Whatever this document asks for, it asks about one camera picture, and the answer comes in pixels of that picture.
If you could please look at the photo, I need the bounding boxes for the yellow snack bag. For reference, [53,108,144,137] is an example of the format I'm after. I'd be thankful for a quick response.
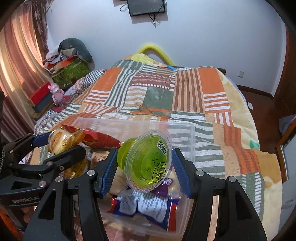
[62,158,88,179]

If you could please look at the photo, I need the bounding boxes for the clear pack of puffs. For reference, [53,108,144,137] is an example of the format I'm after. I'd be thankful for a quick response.
[48,128,82,155]

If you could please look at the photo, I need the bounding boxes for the beige cracker block pack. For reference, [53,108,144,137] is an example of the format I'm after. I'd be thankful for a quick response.
[90,151,109,169]

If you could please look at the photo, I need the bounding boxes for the red noodle snack bag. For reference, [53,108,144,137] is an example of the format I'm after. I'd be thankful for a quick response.
[62,125,121,149]

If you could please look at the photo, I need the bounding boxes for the blue white snack bag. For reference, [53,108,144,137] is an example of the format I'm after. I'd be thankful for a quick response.
[108,189,179,232]

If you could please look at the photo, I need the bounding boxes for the green jelly cup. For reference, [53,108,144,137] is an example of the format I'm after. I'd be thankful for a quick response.
[117,129,172,193]

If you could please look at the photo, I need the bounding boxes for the purple label biscuit roll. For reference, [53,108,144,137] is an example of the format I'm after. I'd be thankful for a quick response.
[152,178,181,200]

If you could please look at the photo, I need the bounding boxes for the dark grey box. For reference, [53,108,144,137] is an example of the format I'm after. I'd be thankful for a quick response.
[32,92,53,113]

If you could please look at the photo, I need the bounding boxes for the red box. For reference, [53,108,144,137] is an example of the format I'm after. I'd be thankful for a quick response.
[28,81,51,106]

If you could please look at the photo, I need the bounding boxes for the pink rabbit toy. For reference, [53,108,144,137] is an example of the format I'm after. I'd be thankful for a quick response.
[48,83,64,104]

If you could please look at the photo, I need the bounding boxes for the orange striped curtain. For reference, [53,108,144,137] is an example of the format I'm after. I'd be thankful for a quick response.
[1,1,50,141]

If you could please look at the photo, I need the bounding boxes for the patchwork striped quilt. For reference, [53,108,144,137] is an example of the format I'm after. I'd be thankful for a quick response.
[34,54,282,240]

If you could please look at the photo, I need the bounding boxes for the green cardboard box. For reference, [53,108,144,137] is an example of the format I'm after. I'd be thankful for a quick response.
[52,58,90,89]

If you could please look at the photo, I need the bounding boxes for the checkered patterned blanket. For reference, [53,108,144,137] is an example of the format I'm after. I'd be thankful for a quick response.
[34,69,105,135]

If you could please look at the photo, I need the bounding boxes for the clear plastic storage bin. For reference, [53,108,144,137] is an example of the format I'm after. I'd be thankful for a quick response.
[64,116,195,238]

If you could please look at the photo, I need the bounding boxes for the yellow bed footboard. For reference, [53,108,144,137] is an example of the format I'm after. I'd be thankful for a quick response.
[138,43,175,66]

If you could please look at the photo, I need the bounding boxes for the wall power outlet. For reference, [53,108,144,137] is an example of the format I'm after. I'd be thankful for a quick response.
[238,71,244,78]

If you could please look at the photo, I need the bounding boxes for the small wall monitor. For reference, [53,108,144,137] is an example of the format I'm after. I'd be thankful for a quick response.
[127,0,166,16]

